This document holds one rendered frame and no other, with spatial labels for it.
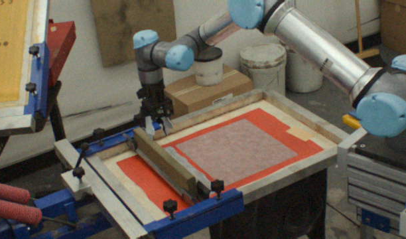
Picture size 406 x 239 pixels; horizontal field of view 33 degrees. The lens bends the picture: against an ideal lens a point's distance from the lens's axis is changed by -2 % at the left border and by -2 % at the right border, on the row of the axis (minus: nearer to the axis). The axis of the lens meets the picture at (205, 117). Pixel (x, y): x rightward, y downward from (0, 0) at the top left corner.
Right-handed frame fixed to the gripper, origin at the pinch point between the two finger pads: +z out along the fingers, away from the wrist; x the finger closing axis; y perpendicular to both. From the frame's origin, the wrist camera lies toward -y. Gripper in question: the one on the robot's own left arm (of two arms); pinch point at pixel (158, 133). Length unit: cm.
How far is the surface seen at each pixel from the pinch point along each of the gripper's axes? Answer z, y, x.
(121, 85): 77, -199, 60
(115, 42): 45, -192, 59
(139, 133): 6.7, -15.2, -0.6
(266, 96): 15, -22, 56
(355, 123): 17, 14, 71
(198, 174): 16.5, 6.4, 9.1
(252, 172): 16.8, 16.3, 24.2
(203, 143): 17.0, -10.9, 21.3
